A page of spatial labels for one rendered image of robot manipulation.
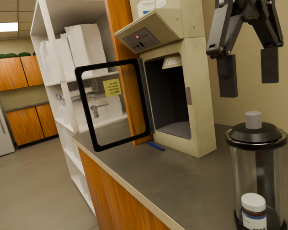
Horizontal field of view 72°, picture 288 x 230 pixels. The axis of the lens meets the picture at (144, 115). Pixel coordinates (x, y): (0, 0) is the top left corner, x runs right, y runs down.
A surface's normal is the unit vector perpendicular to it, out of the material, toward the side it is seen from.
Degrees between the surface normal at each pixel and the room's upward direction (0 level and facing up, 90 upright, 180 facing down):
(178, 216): 0
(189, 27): 90
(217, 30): 63
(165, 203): 0
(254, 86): 90
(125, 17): 90
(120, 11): 90
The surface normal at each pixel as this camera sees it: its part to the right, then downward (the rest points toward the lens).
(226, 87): -0.84, 0.26
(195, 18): 0.54, 0.09
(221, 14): -0.82, -0.20
